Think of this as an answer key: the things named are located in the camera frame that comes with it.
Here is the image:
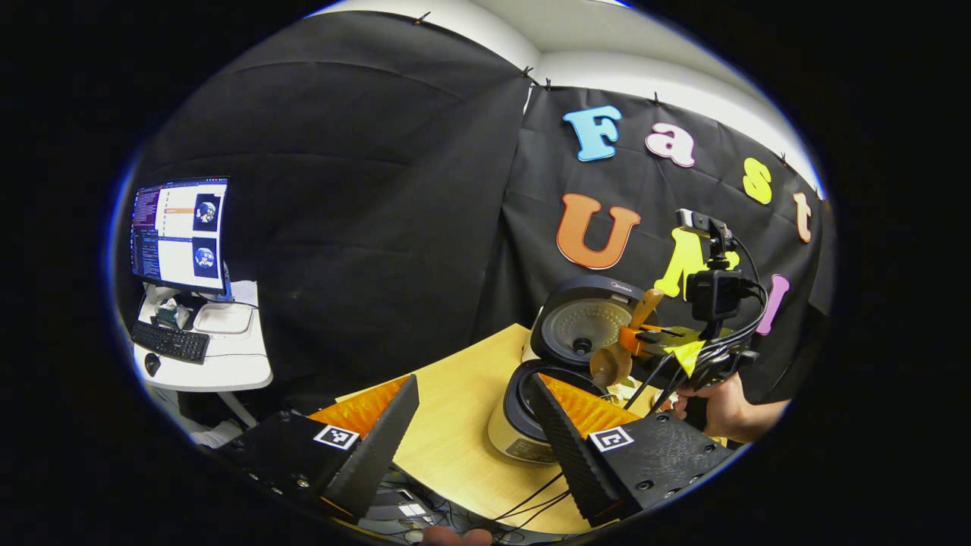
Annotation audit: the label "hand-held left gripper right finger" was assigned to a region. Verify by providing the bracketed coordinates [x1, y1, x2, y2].
[529, 372, 737, 529]

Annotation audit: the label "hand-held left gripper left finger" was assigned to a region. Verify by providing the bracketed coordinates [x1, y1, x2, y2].
[201, 374, 420, 526]

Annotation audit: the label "wooden spoon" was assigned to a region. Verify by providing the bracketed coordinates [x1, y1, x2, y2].
[590, 288, 665, 389]

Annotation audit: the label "black rice cooker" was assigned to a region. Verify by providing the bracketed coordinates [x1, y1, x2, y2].
[488, 275, 661, 463]

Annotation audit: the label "white side desk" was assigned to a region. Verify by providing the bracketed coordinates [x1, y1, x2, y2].
[133, 281, 274, 393]

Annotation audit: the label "white shallow tray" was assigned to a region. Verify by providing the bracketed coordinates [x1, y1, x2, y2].
[193, 302, 255, 334]

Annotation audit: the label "black keyboard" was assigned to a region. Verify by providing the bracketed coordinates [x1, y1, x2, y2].
[130, 320, 211, 363]

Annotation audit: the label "black backdrop cloth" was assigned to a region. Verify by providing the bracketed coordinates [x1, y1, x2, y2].
[114, 11, 835, 414]

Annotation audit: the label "small green white box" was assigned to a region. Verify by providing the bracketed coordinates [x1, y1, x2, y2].
[156, 297, 190, 331]

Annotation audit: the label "computer monitor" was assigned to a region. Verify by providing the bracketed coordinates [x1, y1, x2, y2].
[130, 177, 231, 297]

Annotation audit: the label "black cable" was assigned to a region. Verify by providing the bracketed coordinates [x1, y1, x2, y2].
[492, 470, 571, 526]

